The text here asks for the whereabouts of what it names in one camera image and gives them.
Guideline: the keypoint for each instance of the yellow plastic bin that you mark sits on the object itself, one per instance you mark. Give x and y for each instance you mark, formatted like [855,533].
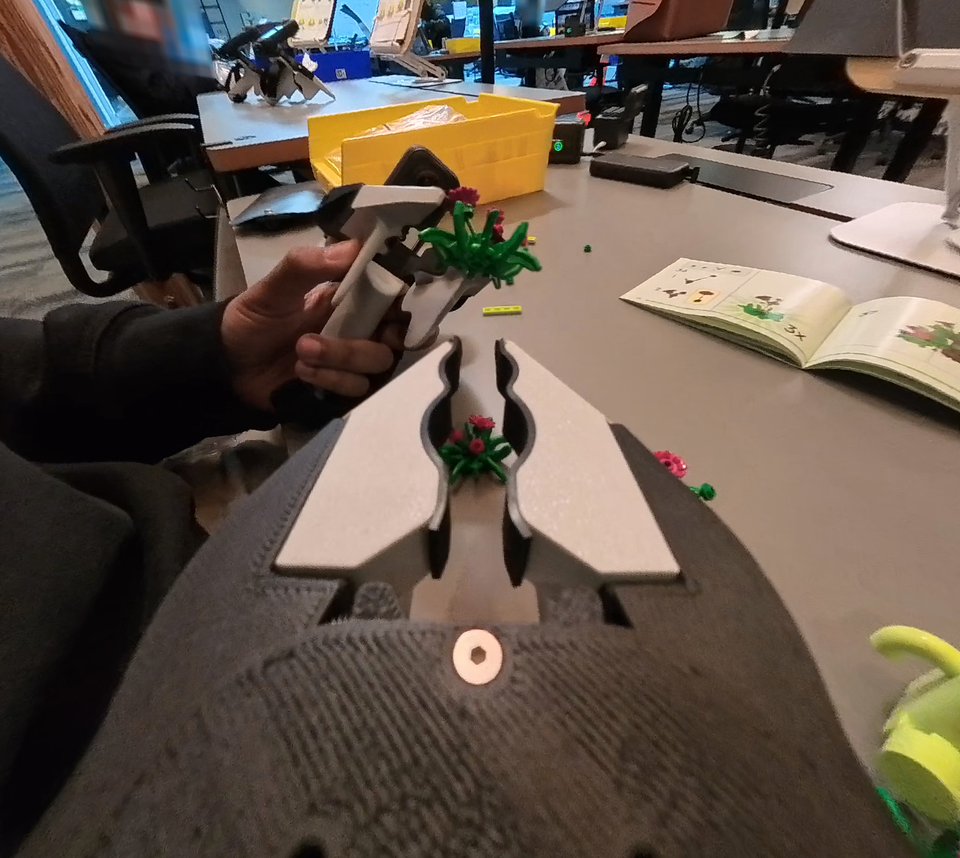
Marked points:
[495,146]

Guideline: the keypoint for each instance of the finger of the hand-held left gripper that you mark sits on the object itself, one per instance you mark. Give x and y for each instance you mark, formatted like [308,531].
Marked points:
[397,198]
[435,307]

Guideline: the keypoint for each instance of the black power adapter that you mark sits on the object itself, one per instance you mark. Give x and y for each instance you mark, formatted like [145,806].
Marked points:
[619,120]

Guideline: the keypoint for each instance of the idle black grey gripper device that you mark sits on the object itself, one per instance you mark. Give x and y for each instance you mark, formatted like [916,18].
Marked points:
[277,71]

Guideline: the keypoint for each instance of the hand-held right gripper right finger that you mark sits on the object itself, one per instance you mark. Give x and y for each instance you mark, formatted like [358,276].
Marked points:
[592,498]

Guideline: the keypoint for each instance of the black charger with green light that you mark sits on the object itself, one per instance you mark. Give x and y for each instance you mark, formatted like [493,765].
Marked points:
[566,142]

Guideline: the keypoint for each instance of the long wooden table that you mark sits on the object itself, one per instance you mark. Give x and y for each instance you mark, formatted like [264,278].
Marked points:
[675,42]

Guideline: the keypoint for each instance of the blue plastic bin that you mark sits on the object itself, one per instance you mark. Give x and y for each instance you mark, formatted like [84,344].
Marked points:
[337,63]

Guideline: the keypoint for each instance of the person's left forearm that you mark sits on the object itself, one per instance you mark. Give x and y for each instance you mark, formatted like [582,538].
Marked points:
[112,378]

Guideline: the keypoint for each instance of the white monitor stand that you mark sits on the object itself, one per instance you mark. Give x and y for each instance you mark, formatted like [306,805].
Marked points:
[892,236]

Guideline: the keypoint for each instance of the open instruction booklet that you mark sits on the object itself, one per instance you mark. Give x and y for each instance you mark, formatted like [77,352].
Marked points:
[750,318]

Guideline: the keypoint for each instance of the small green sprout piece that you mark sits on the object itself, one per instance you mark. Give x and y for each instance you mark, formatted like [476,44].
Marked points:
[703,491]

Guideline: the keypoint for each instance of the pink toy flower piece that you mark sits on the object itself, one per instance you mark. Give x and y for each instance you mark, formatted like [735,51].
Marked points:
[670,462]

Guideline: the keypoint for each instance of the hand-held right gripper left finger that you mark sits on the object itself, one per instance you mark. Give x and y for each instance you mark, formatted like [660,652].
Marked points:
[360,498]

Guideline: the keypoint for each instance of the lime green toy brick pot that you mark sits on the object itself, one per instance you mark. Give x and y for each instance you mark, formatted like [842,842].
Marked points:
[922,738]

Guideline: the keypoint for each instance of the lime green flat brick strip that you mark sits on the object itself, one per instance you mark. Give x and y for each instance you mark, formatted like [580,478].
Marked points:
[502,310]

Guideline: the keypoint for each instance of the black office chair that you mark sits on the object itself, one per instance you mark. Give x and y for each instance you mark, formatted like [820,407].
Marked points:
[45,138]

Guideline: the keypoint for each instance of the clear plastic bag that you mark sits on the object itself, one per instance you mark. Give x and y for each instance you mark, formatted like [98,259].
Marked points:
[420,120]

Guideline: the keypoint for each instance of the black pouch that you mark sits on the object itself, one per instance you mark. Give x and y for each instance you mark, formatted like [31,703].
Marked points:
[277,206]

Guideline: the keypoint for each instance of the green leafy toy brick plant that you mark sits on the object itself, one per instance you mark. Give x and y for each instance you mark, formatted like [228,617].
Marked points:
[472,251]
[472,453]

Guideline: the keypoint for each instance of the black power brick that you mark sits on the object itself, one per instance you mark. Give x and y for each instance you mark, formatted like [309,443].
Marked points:
[637,168]

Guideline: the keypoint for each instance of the person's left hand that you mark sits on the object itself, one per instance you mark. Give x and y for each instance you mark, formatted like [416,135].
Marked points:
[277,326]

